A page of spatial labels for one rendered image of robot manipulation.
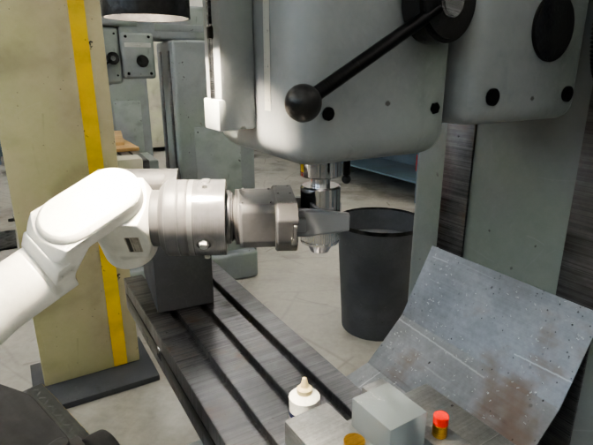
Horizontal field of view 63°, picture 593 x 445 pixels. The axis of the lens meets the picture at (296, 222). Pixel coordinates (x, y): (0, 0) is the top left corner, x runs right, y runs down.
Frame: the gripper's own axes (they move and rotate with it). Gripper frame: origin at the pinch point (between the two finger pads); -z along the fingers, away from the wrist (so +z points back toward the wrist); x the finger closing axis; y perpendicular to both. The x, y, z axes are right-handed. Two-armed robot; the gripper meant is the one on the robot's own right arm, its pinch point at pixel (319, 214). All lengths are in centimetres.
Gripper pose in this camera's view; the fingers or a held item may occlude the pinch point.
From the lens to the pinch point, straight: 58.0
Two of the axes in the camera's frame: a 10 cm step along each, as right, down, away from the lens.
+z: -10.0, 0.2, -1.0
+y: -0.1, 9.5, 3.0
